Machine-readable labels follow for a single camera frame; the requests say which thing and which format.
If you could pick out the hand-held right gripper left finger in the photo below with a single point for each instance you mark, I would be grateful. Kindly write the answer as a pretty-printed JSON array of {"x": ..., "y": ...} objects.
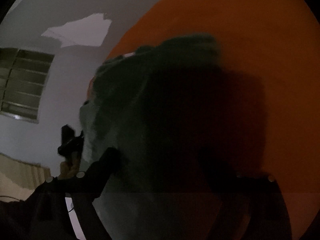
[{"x": 105, "y": 165}]

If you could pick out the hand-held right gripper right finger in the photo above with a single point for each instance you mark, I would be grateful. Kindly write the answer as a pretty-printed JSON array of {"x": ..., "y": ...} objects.
[{"x": 212, "y": 175}]

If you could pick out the grey fleece garment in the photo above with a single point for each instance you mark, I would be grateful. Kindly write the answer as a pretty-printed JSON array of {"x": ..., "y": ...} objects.
[{"x": 120, "y": 92}]

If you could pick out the person's left forearm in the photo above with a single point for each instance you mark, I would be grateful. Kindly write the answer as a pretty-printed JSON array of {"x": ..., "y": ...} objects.
[{"x": 15, "y": 217}]

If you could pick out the person's left hand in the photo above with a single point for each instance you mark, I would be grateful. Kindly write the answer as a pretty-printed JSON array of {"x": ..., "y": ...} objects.
[{"x": 70, "y": 168}]

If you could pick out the beige curtain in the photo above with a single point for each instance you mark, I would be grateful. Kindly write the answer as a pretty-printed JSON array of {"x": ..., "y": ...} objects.
[{"x": 22, "y": 177}]

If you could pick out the louvered window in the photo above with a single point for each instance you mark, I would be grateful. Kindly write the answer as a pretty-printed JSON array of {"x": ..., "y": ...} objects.
[{"x": 25, "y": 85}]

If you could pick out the orange blanket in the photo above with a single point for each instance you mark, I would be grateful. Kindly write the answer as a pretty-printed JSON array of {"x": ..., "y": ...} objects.
[{"x": 275, "y": 55}]

